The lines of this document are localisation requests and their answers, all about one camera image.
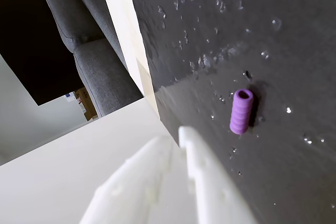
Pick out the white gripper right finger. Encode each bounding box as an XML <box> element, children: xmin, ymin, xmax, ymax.
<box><xmin>177</xmin><ymin>125</ymin><xmax>259</xmax><ymax>224</ymax></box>

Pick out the brown cardboard box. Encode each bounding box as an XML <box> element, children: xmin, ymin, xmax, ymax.
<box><xmin>74</xmin><ymin>87</ymin><xmax>98</xmax><ymax>122</ymax></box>

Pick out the grey fabric chair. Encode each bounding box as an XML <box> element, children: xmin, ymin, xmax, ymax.
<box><xmin>40</xmin><ymin>0</ymin><xmax>144</xmax><ymax>118</ymax></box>

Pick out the purple ribbed pen grip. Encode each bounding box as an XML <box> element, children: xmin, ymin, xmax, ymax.
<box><xmin>229</xmin><ymin>88</ymin><xmax>255</xmax><ymax>134</ymax></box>

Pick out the black table mat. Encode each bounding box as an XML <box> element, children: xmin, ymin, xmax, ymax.
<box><xmin>125</xmin><ymin>0</ymin><xmax>336</xmax><ymax>224</ymax></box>

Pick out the black panel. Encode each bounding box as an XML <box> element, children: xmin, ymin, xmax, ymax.
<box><xmin>0</xmin><ymin>0</ymin><xmax>86</xmax><ymax>106</ymax></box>

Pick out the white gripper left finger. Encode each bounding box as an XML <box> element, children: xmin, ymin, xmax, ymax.
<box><xmin>78</xmin><ymin>135</ymin><xmax>174</xmax><ymax>224</ymax></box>

